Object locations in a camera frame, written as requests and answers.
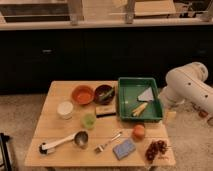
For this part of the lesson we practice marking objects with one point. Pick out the orange bowl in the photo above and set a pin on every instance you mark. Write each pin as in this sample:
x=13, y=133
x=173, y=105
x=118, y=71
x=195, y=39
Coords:
x=82, y=94

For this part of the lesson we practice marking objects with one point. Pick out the green item in bowl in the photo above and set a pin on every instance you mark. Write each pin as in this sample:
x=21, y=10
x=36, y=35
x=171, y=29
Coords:
x=106, y=95

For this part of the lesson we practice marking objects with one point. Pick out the metal ladle white handle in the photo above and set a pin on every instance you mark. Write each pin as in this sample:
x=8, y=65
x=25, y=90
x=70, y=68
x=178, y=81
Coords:
x=80, y=139

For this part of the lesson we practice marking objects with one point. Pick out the green cup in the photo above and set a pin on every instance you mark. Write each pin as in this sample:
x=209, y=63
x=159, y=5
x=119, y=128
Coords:
x=88, y=121

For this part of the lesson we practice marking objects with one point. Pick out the green plastic tray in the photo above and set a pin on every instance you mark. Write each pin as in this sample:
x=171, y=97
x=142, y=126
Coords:
x=129, y=88

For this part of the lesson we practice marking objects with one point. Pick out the wooden table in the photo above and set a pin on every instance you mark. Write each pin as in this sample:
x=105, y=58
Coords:
x=52, y=127

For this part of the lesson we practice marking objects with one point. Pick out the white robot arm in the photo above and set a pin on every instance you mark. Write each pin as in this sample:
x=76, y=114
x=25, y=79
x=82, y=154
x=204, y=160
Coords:
x=188, y=83

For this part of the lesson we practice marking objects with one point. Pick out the black object at left edge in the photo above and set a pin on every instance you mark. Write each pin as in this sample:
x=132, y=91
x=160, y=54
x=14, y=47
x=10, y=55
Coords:
x=6, y=159

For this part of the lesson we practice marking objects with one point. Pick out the dark cabinet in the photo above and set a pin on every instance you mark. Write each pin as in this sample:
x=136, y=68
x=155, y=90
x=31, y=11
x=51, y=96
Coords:
x=30, y=60

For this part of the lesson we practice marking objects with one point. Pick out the metal fork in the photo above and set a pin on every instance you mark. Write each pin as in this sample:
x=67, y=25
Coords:
x=100, y=148

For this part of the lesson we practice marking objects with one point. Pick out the white cup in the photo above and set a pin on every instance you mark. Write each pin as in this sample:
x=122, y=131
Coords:
x=65, y=109

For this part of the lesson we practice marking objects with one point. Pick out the orange peach fruit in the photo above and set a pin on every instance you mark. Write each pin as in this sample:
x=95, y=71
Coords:
x=138, y=132

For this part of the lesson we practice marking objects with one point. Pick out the dark brown bowl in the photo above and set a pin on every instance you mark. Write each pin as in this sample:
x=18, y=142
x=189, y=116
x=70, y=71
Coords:
x=99, y=91

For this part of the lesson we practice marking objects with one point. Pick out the clutter items on floor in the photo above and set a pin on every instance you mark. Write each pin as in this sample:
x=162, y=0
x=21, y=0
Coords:
x=203, y=114

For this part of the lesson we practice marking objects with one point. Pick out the blue sponge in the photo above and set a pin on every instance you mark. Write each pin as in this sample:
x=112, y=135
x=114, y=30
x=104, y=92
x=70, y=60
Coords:
x=124, y=149

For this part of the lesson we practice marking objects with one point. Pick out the red grape bunch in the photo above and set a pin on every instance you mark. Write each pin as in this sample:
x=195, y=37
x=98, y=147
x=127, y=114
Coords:
x=154, y=148

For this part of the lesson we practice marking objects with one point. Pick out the wooden block brush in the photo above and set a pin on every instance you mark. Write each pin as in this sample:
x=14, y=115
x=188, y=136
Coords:
x=102, y=111

